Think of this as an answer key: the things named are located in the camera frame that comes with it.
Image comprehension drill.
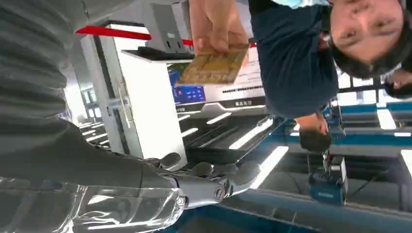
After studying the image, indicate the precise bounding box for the person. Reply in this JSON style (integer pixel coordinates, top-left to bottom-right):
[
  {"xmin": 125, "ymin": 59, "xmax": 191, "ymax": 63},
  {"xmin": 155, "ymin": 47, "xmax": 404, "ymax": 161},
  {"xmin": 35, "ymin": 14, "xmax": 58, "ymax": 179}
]
[
  {"xmin": 384, "ymin": 69, "xmax": 412, "ymax": 99},
  {"xmin": 248, "ymin": 0, "xmax": 412, "ymax": 119},
  {"xmin": 294, "ymin": 112, "xmax": 334, "ymax": 153}
]

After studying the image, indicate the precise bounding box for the red barrier belt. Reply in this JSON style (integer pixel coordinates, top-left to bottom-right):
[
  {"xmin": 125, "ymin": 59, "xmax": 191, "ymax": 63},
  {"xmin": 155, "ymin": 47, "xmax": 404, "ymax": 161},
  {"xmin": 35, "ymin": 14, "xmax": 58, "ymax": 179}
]
[{"xmin": 75, "ymin": 25, "xmax": 194, "ymax": 47}]

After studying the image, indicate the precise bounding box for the person's left hand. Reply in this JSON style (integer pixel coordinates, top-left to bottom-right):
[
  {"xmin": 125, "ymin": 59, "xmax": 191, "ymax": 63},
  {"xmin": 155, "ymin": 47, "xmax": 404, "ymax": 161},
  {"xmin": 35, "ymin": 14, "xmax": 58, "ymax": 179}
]
[{"xmin": 189, "ymin": 0, "xmax": 250, "ymax": 56}]

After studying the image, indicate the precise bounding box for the clear plastic wrap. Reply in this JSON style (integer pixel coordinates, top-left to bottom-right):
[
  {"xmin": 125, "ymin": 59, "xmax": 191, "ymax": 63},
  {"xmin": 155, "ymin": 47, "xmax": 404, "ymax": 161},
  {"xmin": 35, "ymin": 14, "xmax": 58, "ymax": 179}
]
[{"xmin": 0, "ymin": 177, "xmax": 186, "ymax": 233}]

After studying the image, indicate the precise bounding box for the white cabinet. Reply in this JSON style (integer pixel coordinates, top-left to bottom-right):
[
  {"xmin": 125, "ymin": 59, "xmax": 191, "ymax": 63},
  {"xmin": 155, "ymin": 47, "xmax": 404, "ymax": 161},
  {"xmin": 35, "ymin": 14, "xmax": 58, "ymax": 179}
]
[{"xmin": 80, "ymin": 22, "xmax": 189, "ymax": 171}]

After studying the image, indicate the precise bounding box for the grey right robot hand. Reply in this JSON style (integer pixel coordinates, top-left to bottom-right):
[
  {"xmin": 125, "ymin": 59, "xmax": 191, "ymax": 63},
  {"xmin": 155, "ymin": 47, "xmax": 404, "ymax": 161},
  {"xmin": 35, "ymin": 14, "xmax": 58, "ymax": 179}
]
[{"xmin": 0, "ymin": 128, "xmax": 261, "ymax": 210}]

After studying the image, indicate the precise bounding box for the self-service machine with screen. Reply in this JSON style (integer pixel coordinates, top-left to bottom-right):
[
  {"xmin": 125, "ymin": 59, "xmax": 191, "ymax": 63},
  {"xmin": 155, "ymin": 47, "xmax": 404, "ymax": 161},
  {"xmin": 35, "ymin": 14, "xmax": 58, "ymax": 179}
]
[{"xmin": 167, "ymin": 48, "xmax": 268, "ymax": 117}]

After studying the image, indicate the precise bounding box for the grey kiosk pillar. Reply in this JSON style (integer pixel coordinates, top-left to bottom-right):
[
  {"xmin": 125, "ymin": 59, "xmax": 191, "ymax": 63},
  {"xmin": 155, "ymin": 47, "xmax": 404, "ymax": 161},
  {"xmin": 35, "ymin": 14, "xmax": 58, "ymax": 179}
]
[{"xmin": 141, "ymin": 1, "xmax": 194, "ymax": 54}]

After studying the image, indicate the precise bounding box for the blue box device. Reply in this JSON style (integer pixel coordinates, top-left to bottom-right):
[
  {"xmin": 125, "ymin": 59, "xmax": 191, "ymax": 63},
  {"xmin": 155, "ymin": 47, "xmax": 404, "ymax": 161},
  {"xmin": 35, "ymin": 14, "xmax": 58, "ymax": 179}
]
[{"xmin": 308, "ymin": 151, "xmax": 349, "ymax": 205}]

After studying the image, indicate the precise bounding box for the ceiling light strip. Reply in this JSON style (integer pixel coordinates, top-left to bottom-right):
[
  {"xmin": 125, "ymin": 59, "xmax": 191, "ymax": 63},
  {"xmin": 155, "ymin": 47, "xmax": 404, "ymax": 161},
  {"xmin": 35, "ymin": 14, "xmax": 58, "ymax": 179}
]
[
  {"xmin": 250, "ymin": 145, "xmax": 290, "ymax": 190},
  {"xmin": 376, "ymin": 108, "xmax": 397, "ymax": 130},
  {"xmin": 228, "ymin": 118, "xmax": 274, "ymax": 150}
]

